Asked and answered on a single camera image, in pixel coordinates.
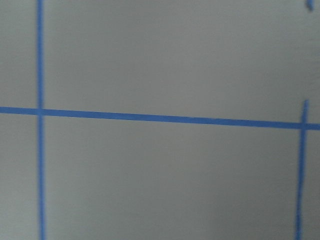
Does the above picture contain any brown paper table cover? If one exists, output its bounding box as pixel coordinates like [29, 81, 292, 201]
[0, 0, 320, 240]

